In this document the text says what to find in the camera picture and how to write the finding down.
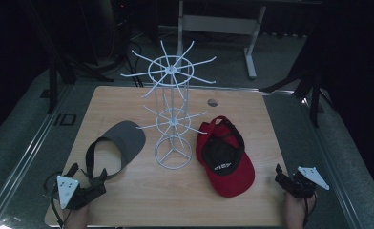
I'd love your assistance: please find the white metal desk frame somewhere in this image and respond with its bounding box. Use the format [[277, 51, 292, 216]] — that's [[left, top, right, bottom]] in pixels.
[[176, 0, 267, 80]]

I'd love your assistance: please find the person's left hand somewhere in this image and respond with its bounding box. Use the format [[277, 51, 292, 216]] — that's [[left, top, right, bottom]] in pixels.
[[63, 204, 90, 229]]

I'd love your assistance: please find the black rectangular floor frame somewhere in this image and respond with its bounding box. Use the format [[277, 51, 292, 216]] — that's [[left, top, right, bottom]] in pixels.
[[53, 113, 77, 127]]

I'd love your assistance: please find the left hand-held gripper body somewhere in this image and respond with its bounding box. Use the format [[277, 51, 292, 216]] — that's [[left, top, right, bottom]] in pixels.
[[50, 175, 108, 211]]

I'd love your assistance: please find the grey sun visor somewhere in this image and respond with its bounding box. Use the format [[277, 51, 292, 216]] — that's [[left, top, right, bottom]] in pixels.
[[85, 120, 147, 181]]

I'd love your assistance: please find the white wire hat rack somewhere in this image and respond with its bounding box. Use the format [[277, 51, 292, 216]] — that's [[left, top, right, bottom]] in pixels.
[[120, 39, 218, 171]]

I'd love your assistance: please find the person's right hand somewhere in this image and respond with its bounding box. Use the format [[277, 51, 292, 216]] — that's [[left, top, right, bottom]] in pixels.
[[283, 190, 318, 229]]

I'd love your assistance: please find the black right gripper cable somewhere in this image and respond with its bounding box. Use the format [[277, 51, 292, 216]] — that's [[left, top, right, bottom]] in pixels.
[[303, 194, 318, 225]]

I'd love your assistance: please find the black metal stand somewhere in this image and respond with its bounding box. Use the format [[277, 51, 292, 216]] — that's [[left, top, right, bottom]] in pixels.
[[260, 60, 337, 129], [45, 52, 114, 115]]

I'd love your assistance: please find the red baseball cap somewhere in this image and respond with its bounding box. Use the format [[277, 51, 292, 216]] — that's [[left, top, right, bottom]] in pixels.
[[196, 115, 256, 198]]

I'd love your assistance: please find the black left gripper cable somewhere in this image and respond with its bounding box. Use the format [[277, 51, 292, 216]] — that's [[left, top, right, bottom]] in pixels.
[[49, 190, 67, 229]]

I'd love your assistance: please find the black cable loop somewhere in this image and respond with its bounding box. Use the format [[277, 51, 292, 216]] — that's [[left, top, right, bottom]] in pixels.
[[42, 171, 64, 196]]

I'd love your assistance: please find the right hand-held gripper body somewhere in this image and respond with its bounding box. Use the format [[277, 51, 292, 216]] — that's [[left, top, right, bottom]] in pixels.
[[281, 166, 330, 199]]

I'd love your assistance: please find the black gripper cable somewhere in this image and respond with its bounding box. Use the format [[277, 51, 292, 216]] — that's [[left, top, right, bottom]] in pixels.
[[303, 194, 318, 225], [49, 190, 67, 229]]

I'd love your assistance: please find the bundle of black floor cables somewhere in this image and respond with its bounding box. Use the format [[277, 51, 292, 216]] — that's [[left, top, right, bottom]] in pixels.
[[112, 30, 145, 88]]

